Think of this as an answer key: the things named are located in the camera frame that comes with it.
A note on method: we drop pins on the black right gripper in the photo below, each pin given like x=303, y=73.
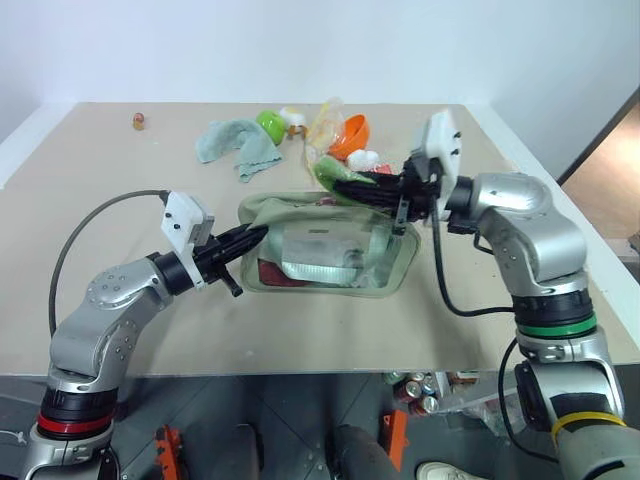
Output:
x=417, y=192

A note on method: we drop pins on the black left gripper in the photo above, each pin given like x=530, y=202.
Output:
x=212, y=260

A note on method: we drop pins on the green zip pouch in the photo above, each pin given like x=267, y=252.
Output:
x=330, y=240

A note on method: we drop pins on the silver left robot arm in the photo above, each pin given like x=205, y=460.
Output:
x=105, y=320

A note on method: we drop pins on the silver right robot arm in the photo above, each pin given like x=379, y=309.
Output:
x=545, y=240

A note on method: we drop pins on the white plush toy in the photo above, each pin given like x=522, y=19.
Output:
x=362, y=159

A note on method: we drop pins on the red item inside pouch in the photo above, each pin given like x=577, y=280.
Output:
x=270, y=272

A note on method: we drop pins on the white packet inside pouch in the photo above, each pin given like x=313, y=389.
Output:
x=320, y=257

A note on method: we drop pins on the small red flat item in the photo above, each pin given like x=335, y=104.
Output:
x=389, y=167

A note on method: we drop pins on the orange plastic bowl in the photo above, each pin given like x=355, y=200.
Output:
x=352, y=137

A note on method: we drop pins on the pale green cloth towel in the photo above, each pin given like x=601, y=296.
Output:
x=240, y=145

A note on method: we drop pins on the white and yellow toy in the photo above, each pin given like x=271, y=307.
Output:
x=292, y=116

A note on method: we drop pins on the lime green plastic bowl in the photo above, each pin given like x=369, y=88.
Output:
x=270, y=125

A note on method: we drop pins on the small red round toy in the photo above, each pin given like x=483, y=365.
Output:
x=139, y=121

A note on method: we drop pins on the orange snack package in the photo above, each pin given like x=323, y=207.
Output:
x=464, y=377

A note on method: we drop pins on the dark rounded shape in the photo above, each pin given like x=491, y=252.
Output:
x=360, y=452
x=242, y=452

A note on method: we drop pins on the orange and black stand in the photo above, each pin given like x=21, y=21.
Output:
x=167, y=450
x=396, y=437

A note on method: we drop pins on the brown wooden door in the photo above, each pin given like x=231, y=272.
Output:
x=607, y=150

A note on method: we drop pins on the white shoe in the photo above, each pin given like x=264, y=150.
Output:
x=445, y=471

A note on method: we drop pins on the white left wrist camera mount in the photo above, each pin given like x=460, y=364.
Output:
x=181, y=212

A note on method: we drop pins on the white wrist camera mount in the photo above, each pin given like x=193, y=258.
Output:
x=442, y=145
x=181, y=212

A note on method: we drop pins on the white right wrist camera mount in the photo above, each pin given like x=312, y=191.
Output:
x=442, y=145

